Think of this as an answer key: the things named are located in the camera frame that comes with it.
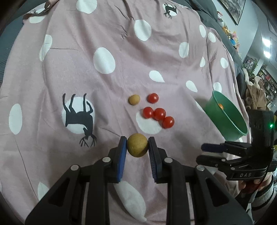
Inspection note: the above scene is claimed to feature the small yellow kumquat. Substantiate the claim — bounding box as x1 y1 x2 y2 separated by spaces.
127 133 148 158

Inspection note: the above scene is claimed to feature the person's right hand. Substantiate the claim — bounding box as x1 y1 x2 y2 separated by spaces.
238 172 272 195

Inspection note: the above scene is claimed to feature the green plastic bowl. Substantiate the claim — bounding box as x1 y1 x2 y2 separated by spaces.
203 91 248 142

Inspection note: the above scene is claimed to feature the lower cherry tomato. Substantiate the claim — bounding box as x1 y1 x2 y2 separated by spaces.
162 116 175 129

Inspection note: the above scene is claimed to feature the cherry tomato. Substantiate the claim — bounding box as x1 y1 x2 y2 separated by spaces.
142 106 154 119
147 93 159 104
162 116 175 129
154 108 166 121

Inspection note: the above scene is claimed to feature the middle cherry tomato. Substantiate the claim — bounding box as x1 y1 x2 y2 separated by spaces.
154 108 166 121

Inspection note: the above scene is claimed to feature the left cherry tomato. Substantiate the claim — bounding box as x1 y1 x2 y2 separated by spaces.
142 106 154 119

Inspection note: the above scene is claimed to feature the small tan round fruit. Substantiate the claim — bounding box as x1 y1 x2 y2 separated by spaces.
128 94 140 105

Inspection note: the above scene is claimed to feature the top cherry tomato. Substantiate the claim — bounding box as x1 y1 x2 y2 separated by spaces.
147 93 159 104

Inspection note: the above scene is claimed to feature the beige blanket heap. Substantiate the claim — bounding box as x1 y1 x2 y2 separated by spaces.
242 68 269 111

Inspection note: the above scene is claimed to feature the pink polka dot cloth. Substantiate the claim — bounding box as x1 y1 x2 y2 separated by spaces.
1 1 248 221

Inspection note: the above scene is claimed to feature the stuffed toys pile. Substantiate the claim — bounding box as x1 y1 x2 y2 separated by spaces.
217 11 240 52

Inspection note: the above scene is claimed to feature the framed wall picture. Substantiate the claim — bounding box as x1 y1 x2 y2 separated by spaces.
219 0 245 25

